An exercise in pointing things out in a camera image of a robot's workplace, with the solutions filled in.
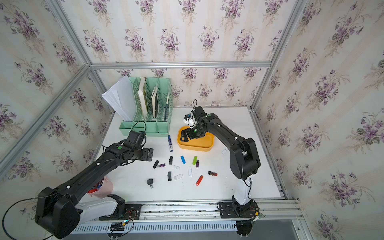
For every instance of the tan notebook in organizer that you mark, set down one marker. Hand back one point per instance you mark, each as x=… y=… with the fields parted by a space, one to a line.
x=154 y=99

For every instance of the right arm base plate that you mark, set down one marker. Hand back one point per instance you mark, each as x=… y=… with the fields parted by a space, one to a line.
x=229 y=210

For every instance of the white slim usb drive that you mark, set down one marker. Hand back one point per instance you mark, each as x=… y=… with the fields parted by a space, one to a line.
x=190 y=173

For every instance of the blue white marker pen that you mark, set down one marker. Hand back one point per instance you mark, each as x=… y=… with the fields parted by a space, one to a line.
x=170 y=144

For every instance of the black oval usb drive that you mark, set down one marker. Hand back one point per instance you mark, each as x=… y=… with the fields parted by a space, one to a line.
x=156 y=164

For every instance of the black round key usb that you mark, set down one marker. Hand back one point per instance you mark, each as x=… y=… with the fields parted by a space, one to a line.
x=150 y=183

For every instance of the white paper stack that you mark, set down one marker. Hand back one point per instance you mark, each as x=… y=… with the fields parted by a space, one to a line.
x=122 y=99

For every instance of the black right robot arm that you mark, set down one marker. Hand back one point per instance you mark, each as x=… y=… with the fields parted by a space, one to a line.
x=244 y=156

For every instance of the black silver swivel usb drive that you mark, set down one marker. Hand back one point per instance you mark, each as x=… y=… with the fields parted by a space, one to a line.
x=169 y=176

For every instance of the pink pen cup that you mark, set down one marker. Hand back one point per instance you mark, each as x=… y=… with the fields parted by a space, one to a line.
x=102 y=189

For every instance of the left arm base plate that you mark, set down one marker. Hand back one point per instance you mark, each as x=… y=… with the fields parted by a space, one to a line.
x=131 y=211

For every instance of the green mesh file organizer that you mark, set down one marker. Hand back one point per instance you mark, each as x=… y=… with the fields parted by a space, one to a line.
x=159 y=127

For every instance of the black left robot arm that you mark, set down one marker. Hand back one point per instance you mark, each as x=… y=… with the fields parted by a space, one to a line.
x=59 y=210

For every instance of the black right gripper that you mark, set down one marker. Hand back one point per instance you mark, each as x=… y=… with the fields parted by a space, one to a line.
x=187 y=131

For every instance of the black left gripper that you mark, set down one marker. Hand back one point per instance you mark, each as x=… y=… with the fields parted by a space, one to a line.
x=145 y=157

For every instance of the white book in organizer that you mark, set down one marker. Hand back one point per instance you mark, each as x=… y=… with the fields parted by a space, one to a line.
x=142 y=97

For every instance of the red black swivel usb drive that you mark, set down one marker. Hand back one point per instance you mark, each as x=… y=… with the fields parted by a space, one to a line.
x=212 y=173

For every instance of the yellow plastic storage box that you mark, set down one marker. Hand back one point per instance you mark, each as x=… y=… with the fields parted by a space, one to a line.
x=203 y=144

